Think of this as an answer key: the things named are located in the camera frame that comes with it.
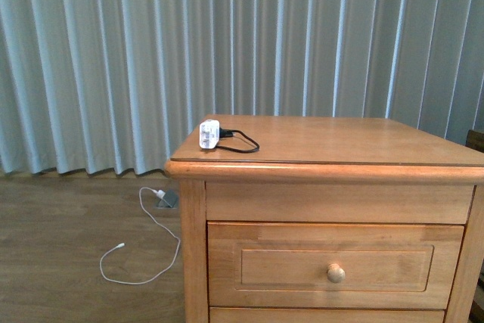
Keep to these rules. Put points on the white charger adapter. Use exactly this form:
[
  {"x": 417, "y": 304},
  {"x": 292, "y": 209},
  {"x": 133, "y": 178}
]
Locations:
[{"x": 209, "y": 131}]

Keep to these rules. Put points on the wooden drawer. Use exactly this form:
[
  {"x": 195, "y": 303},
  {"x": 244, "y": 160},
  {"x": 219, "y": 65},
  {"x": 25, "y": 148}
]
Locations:
[
  {"x": 350, "y": 266},
  {"x": 217, "y": 314}
]

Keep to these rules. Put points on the open metal floor socket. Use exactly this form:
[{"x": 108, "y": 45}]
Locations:
[{"x": 169, "y": 201}]

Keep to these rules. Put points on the white floor plug adapter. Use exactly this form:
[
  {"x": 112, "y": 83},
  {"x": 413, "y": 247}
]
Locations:
[{"x": 159, "y": 193}]

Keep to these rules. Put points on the wooden nightstand cabinet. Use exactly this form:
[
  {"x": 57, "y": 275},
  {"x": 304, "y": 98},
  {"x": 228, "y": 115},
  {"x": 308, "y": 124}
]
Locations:
[{"x": 320, "y": 170}]

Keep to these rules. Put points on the pale pleated curtain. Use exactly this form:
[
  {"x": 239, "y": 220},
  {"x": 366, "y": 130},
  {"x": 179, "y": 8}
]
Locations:
[{"x": 119, "y": 84}]

